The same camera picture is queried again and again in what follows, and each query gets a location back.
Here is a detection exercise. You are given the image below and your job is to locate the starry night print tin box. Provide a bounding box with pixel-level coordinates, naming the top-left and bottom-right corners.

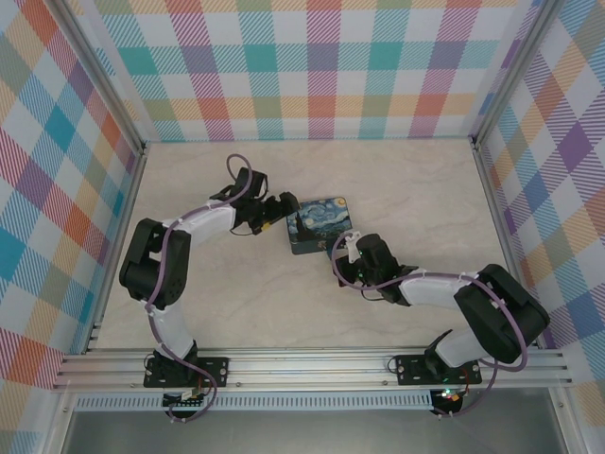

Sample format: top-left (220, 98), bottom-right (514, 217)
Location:
top-left (283, 193), bottom-right (354, 256)

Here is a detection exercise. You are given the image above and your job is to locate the aluminium floor side rail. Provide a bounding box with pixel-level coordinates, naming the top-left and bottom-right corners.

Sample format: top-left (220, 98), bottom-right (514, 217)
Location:
top-left (84, 144), bottom-right (148, 355)
top-left (471, 139), bottom-right (540, 354)

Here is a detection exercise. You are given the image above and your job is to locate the aluminium frame post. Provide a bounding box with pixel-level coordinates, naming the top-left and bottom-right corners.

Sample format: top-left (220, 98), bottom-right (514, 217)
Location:
top-left (470, 0), bottom-right (562, 152)
top-left (56, 0), bottom-right (147, 157)

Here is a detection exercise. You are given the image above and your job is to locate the grey metal base plate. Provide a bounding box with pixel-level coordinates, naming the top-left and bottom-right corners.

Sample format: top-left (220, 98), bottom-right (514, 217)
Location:
top-left (60, 410), bottom-right (568, 454)

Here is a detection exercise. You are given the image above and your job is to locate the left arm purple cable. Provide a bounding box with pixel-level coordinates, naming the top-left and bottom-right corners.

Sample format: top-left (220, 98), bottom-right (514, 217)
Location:
top-left (147, 153), bottom-right (254, 425)

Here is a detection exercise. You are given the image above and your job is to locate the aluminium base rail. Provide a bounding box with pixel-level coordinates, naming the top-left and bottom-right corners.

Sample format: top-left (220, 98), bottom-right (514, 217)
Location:
top-left (52, 347), bottom-right (574, 393)

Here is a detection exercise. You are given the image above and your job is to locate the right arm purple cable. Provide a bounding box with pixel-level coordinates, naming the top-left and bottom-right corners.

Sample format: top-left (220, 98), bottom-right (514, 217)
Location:
top-left (330, 236), bottom-right (529, 420)

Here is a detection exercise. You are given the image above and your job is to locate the white slotted cable duct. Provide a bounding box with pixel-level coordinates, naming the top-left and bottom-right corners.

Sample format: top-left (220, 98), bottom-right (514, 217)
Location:
top-left (75, 390), bottom-right (435, 412)

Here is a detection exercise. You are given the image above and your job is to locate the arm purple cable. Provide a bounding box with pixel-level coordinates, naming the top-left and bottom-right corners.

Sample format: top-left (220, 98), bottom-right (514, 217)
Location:
top-left (330, 236), bottom-right (529, 420)
top-left (147, 153), bottom-right (254, 425)

